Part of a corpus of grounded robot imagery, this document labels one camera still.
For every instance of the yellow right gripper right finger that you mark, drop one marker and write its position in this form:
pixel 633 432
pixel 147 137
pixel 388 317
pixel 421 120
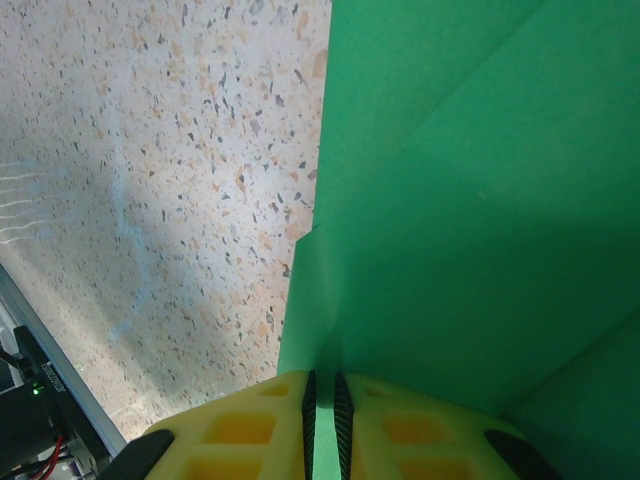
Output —
pixel 425 435

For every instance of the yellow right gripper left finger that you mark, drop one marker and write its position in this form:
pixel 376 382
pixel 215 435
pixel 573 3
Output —
pixel 240 430

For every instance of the green cloth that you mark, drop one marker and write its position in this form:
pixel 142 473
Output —
pixel 450 200

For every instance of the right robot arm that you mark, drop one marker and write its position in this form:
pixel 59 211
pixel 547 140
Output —
pixel 30 415

